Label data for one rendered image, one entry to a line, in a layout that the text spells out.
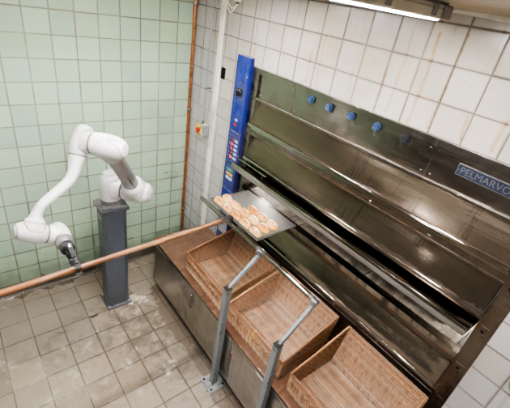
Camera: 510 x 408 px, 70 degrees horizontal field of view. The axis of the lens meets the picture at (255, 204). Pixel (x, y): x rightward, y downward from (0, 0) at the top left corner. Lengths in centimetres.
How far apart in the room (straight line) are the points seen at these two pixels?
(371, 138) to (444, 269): 74
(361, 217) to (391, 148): 43
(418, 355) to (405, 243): 62
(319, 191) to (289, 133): 43
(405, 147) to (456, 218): 41
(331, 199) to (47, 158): 214
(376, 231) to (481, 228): 52
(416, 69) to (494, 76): 32
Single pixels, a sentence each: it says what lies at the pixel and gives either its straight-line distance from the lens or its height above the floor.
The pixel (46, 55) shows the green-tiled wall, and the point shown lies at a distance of 298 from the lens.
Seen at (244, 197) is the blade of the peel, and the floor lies 119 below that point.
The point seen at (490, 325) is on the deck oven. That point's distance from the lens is 200.
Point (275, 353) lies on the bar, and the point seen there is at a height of 91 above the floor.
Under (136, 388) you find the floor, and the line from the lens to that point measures 301.
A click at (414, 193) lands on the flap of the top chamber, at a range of 194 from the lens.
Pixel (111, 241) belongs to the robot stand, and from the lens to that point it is 303.
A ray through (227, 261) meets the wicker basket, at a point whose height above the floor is 59.
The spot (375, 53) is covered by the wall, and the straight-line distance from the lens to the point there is 201.
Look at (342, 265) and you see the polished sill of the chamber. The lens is 233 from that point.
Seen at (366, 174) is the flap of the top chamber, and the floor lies 179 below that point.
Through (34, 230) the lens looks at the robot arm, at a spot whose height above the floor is 126.
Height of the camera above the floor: 253
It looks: 30 degrees down
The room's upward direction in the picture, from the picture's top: 10 degrees clockwise
